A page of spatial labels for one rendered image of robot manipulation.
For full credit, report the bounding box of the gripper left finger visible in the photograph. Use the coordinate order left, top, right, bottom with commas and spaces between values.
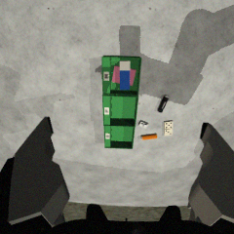
0, 117, 70, 234

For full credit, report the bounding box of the pink rectangular block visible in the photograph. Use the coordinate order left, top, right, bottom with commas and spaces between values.
112, 65, 136, 86

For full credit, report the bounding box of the cream domino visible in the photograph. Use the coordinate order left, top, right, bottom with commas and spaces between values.
164, 120, 173, 136

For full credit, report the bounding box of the green rack of three bins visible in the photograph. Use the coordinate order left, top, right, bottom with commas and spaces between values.
101, 56, 141, 149

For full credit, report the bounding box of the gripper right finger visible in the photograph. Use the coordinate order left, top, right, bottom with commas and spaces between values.
187, 123, 234, 234

